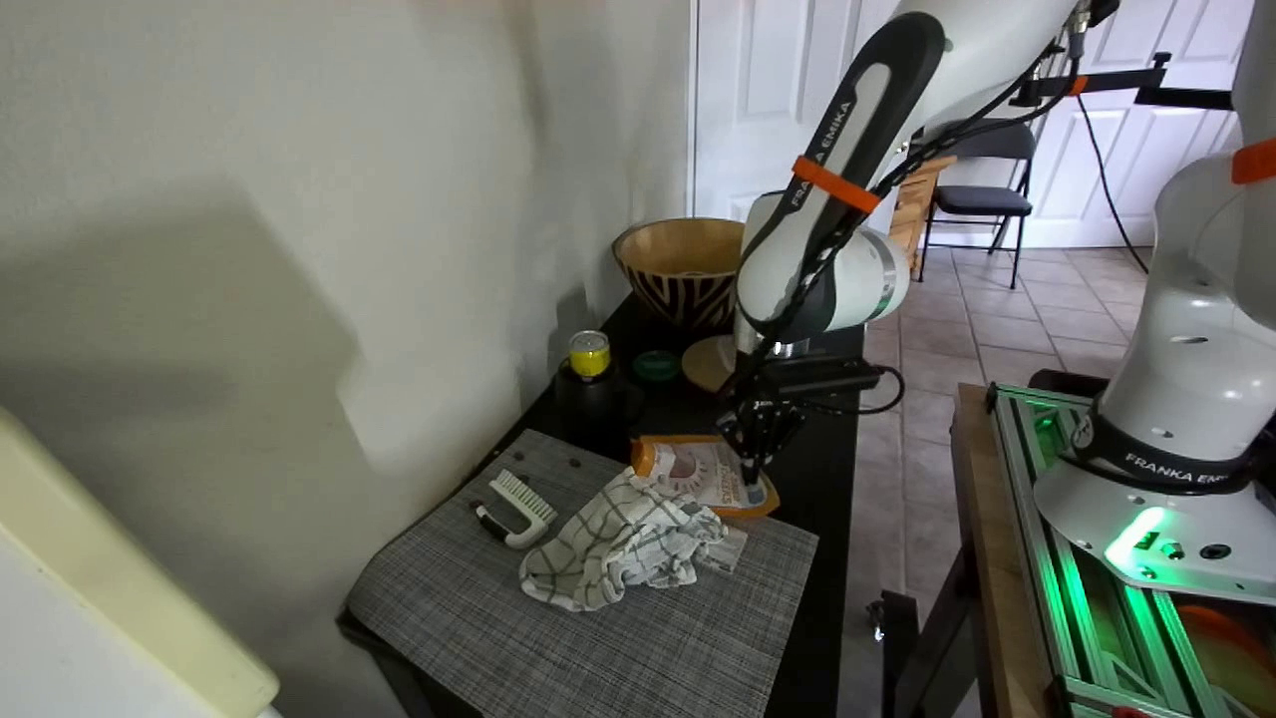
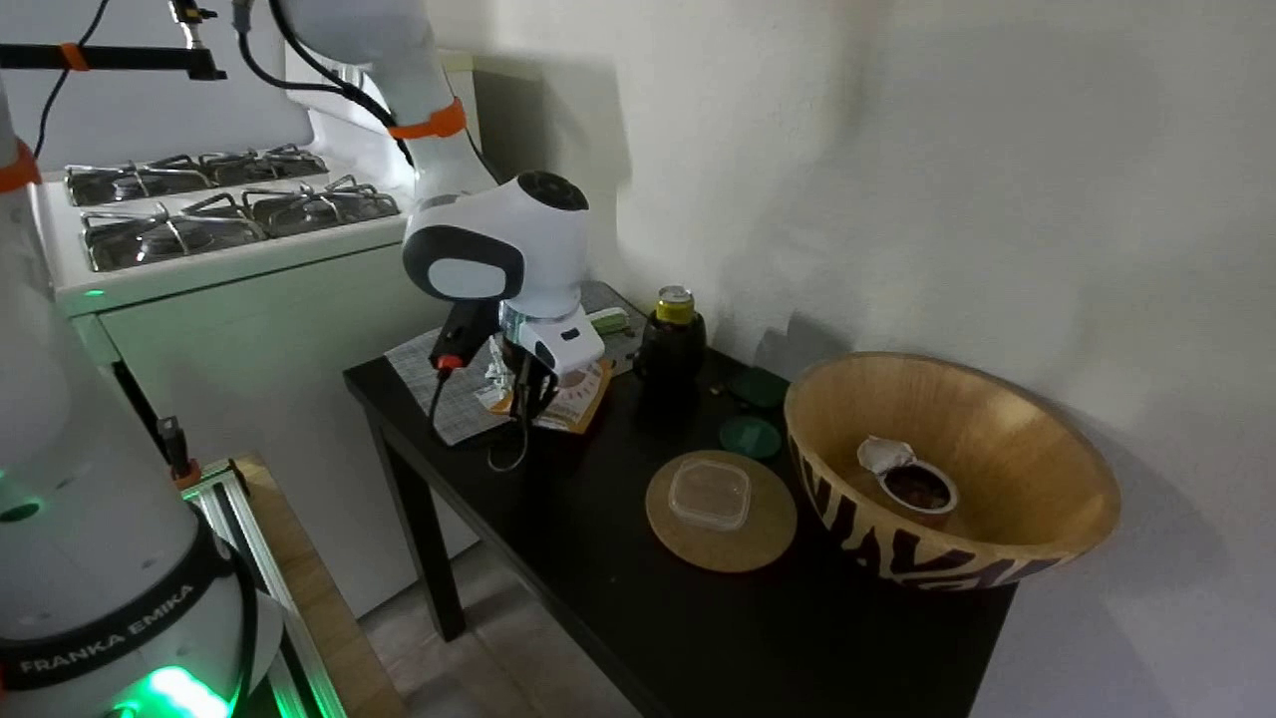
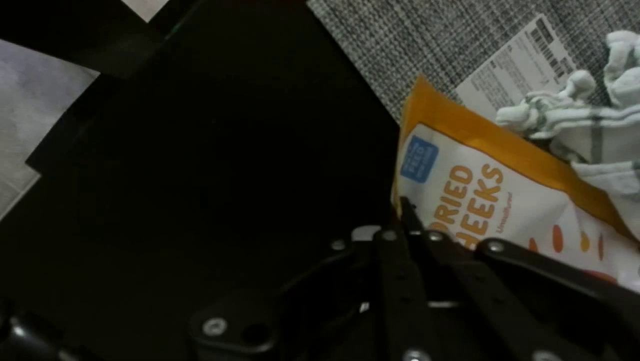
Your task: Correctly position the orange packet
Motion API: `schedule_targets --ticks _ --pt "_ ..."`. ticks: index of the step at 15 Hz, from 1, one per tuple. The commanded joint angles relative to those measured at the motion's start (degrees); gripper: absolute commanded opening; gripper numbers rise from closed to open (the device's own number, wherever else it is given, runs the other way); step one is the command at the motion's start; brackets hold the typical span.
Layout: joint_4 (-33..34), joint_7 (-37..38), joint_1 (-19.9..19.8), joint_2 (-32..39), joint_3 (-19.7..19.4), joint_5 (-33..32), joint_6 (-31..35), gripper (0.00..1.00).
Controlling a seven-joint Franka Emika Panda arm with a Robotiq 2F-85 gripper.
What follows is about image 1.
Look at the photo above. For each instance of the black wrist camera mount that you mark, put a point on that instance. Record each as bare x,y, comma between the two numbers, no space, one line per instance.
831,382

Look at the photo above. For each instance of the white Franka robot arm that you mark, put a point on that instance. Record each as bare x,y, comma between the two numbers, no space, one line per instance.
1199,362

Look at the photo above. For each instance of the white panelled door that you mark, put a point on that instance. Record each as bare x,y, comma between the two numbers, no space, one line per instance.
759,92

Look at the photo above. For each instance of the black folding chair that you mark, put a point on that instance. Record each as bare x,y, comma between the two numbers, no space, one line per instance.
981,185

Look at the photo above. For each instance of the black clamp lever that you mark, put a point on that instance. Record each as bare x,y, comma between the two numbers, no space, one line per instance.
896,638

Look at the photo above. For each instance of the aluminium frame rail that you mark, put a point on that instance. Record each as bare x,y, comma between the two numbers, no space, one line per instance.
1104,638

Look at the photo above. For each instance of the orange packet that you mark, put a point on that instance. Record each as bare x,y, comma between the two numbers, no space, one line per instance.
685,465

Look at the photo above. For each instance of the black table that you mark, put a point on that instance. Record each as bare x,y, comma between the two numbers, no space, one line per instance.
831,465

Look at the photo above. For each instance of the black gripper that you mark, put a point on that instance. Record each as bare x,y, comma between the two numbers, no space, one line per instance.
763,397

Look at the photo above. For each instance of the dark jar yellow lid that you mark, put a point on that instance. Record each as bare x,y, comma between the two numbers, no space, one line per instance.
587,382

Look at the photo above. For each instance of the black boom bar orange tape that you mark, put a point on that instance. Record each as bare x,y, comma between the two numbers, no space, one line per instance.
1129,81

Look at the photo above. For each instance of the grey woven placemat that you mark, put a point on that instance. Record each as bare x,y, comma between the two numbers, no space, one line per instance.
532,651

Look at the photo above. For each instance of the checkered crumpled cloth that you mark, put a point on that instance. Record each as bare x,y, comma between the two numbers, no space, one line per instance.
622,542

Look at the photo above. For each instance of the round wooden coaster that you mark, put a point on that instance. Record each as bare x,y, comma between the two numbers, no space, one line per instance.
709,366

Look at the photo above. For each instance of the wooden board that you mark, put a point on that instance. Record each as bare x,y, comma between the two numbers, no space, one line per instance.
992,560

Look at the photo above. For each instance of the patterned wooden bowl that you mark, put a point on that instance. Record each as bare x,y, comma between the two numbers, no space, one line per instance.
681,274

